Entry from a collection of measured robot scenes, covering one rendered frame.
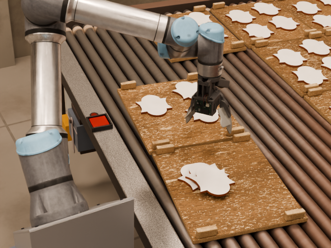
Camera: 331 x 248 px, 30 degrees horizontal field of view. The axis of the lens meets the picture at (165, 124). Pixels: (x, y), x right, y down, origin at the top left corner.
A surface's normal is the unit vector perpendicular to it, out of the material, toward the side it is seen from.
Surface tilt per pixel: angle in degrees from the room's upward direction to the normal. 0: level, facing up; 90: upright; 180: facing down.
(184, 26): 49
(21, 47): 90
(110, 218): 90
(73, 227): 90
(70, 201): 33
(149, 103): 0
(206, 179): 0
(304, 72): 0
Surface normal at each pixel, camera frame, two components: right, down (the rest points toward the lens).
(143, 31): -0.07, 0.61
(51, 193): 0.01, -0.39
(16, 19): 0.47, 0.51
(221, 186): 0.04, -0.82
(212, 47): 0.13, 0.50
